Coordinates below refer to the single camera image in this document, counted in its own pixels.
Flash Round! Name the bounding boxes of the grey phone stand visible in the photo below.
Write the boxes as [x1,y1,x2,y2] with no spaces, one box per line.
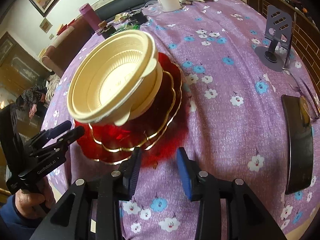
[254,5,297,72]

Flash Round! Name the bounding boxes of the cream plastic bowl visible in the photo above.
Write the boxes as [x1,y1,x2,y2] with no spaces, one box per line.
[128,62,163,120]
[67,30,159,126]

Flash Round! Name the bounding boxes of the magenta thermos bottle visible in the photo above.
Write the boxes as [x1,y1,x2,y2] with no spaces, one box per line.
[79,3,101,31]

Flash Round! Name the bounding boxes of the snack packet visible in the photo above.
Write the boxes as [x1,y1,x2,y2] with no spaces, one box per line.
[114,12,129,23]

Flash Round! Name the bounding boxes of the large red flower plate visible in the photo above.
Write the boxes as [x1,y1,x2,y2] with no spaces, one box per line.
[77,53,188,167]

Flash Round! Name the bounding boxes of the small red flower plate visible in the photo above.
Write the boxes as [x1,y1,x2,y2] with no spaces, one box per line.
[89,71,177,153]

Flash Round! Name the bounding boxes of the blue left forearm sleeve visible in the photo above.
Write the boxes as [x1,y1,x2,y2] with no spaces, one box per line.
[1,194,43,239]

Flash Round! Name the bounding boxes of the black smartphone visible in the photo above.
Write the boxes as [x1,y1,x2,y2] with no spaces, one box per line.
[281,95,313,195]

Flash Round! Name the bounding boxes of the green plastic wrapper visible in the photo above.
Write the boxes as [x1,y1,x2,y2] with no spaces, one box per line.
[117,23,140,32]

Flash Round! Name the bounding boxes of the brown armchair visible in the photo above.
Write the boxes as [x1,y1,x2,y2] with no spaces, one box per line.
[41,16,94,77]

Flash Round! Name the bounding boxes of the black small round container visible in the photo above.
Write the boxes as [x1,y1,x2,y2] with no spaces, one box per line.
[128,9,148,25]

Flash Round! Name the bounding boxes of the person's left hand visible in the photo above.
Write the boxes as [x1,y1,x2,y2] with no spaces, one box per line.
[15,177,56,219]

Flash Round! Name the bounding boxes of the eyeglasses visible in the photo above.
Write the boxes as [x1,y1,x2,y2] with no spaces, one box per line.
[281,68,319,133]

